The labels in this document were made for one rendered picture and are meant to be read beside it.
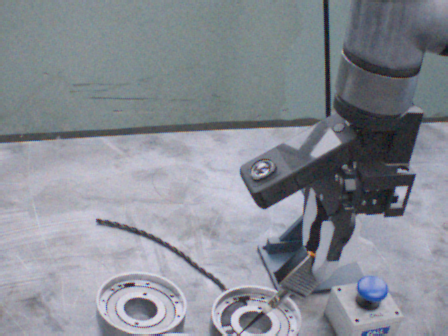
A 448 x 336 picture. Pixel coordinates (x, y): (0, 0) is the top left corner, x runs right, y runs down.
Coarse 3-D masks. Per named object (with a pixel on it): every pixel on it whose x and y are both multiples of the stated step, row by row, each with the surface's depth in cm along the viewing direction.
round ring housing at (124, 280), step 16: (128, 272) 85; (144, 272) 85; (112, 288) 84; (160, 288) 85; (176, 288) 84; (96, 304) 80; (128, 304) 83; (144, 304) 84; (160, 304) 83; (176, 304) 83; (128, 320) 80; (160, 320) 81; (176, 320) 81
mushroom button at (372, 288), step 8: (360, 280) 84; (368, 280) 84; (376, 280) 84; (360, 288) 83; (368, 288) 83; (376, 288) 83; (384, 288) 83; (368, 296) 82; (376, 296) 82; (384, 296) 83
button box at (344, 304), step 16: (336, 288) 87; (352, 288) 87; (336, 304) 86; (352, 304) 85; (368, 304) 84; (384, 304) 85; (336, 320) 86; (352, 320) 82; (368, 320) 83; (384, 320) 83; (400, 320) 84
